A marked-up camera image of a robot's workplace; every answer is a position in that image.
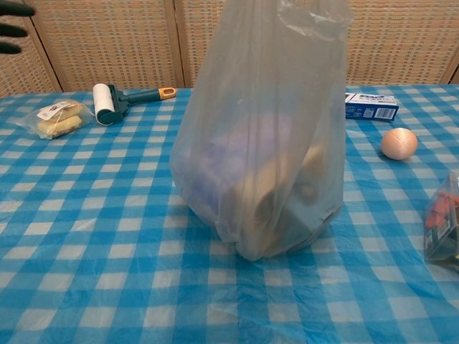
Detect lint roller with green handle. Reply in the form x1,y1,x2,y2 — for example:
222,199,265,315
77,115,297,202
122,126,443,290
93,83,178,127

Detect woven rattan folding screen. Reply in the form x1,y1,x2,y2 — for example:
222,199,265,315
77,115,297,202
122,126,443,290
0,0,459,98

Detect blue and white toothpaste box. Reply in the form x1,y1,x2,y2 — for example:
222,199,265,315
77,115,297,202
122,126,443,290
344,91,400,122

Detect blue white checkered tablecloth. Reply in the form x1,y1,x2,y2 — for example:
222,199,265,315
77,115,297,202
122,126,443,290
0,84,459,344

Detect clear bag with dark items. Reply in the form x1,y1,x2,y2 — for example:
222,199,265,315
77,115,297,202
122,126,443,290
422,171,459,267

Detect translucent plastic bag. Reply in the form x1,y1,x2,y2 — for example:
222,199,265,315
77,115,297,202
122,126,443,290
169,0,351,262

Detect pinkish egg-shaped ball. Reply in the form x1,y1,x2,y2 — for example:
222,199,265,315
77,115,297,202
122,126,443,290
380,127,419,161

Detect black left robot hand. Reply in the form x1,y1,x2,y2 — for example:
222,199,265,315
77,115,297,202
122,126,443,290
0,5,36,56

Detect packaged biscuits in clear wrapper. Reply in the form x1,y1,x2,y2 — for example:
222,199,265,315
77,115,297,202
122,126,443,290
16,100,95,140

